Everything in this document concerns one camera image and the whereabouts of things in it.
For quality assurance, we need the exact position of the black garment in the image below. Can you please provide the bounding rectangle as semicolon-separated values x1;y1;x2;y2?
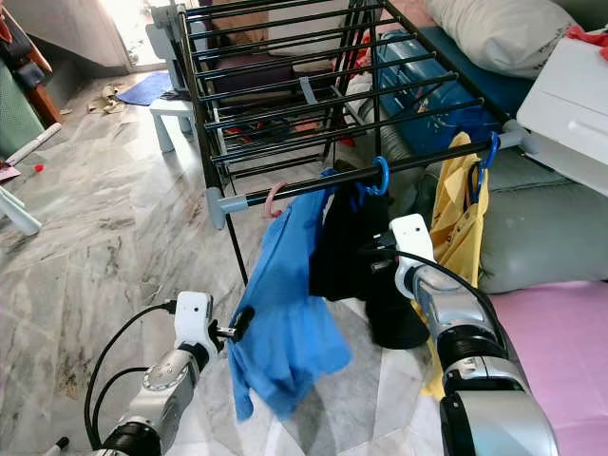
309;160;431;351

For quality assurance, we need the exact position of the blue plastic clothes hanger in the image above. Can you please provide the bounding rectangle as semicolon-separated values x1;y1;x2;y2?
347;155;390;212
468;131;503;207

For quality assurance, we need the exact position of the pink clothes hanger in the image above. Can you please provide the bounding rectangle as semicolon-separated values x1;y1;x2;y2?
264;180;291;220

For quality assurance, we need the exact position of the blue shirt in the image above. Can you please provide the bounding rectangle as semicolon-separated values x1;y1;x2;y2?
228;169;354;422

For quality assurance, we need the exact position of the yellow polo shirt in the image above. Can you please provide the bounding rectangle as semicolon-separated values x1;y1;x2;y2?
423;131;490;400

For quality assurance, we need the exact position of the black metal drying rack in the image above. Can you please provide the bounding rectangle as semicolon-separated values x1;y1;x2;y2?
176;0;528;286

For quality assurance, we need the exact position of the dark green sofa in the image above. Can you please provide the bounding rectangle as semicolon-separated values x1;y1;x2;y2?
475;147;608;295

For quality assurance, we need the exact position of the blue storage box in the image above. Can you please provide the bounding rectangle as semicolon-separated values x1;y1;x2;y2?
370;27;538;164

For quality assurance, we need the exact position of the pink foam mat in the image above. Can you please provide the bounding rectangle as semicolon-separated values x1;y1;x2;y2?
489;281;608;456

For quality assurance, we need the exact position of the white drawer box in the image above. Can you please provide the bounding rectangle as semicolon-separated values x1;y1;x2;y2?
515;36;608;200

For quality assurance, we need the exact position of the blue floor mat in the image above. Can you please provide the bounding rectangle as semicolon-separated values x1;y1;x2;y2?
117;73;177;108

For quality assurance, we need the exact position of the green bin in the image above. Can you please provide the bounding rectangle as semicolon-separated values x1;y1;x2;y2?
0;57;48;158

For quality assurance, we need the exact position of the white tube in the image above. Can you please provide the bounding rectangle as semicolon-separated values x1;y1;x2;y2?
5;123;63;167

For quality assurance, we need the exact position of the beige pillow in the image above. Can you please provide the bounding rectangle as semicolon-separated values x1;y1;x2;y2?
423;0;580;80

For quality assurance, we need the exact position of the red cloth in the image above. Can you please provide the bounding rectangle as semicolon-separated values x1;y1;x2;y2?
565;24;608;60

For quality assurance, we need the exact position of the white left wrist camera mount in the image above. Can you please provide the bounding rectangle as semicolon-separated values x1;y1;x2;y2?
173;291;216;360

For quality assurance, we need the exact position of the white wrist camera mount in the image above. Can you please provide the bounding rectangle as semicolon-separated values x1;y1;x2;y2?
389;214;436;286
173;291;216;360

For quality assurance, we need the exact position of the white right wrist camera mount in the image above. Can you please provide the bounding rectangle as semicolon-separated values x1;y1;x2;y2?
389;214;436;286

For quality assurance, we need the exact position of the short black left arm cable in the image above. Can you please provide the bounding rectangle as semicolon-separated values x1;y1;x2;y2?
95;369;153;452

